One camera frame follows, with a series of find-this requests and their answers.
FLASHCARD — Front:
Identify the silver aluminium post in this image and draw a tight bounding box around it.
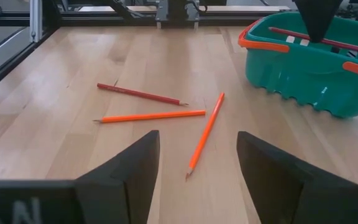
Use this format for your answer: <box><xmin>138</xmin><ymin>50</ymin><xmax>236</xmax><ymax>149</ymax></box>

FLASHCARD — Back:
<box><xmin>29</xmin><ymin>0</ymin><xmax>44</xmax><ymax>44</ymax></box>

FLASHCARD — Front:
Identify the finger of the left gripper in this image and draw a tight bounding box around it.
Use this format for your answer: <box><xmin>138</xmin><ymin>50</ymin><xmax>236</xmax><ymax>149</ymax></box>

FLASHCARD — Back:
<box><xmin>292</xmin><ymin>0</ymin><xmax>343</xmax><ymax>44</ymax></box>

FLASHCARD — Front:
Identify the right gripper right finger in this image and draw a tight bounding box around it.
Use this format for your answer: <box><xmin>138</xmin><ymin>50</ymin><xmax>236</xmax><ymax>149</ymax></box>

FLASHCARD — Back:
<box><xmin>236</xmin><ymin>130</ymin><xmax>354</xmax><ymax>224</ymax></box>

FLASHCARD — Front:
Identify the red pencil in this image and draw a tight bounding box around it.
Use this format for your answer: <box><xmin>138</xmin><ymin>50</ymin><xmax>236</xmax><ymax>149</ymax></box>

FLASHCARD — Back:
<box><xmin>268</xmin><ymin>26</ymin><xmax>358</xmax><ymax>57</ymax></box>
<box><xmin>96</xmin><ymin>82</ymin><xmax>190</xmax><ymax>107</ymax></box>

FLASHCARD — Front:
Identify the black metal table frame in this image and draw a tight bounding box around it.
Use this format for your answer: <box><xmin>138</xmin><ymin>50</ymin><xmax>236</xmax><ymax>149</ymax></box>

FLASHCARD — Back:
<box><xmin>0</xmin><ymin>0</ymin><xmax>291</xmax><ymax>98</ymax></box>

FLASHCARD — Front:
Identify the orange pencil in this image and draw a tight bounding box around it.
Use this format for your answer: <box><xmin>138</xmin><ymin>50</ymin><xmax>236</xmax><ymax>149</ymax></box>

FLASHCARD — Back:
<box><xmin>185</xmin><ymin>91</ymin><xmax>226</xmax><ymax>182</ymax></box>
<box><xmin>93</xmin><ymin>109</ymin><xmax>207</xmax><ymax>124</ymax></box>

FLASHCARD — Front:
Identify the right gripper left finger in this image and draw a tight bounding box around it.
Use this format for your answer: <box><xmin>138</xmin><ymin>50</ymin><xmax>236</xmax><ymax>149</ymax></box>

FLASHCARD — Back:
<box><xmin>75</xmin><ymin>129</ymin><xmax>162</xmax><ymax>224</ymax></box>

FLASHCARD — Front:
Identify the teal basket with orange rim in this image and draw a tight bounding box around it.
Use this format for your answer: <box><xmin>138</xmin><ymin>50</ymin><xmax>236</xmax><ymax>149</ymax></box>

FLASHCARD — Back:
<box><xmin>237</xmin><ymin>11</ymin><xmax>358</xmax><ymax>119</ymax></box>

